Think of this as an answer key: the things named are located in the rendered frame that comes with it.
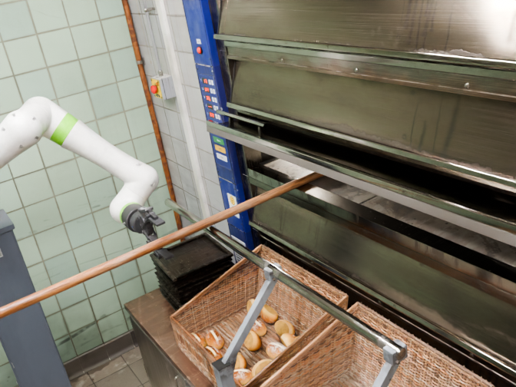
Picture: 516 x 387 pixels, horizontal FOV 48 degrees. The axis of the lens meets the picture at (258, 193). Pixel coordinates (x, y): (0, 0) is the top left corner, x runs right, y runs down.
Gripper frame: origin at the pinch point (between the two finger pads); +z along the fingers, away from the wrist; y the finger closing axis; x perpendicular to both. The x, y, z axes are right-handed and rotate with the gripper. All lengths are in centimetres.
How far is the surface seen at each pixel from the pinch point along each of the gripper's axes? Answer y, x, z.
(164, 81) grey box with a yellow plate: -29, -48, -88
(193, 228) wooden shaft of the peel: -0.2, -10.2, 1.4
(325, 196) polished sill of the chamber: 2, -55, 15
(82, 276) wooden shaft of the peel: 0.0, 27.8, 1.6
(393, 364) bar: 5, -15, 87
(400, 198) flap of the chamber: -20, -38, 68
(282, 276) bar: 2.7, -16.0, 43.4
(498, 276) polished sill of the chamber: 2, -53, 85
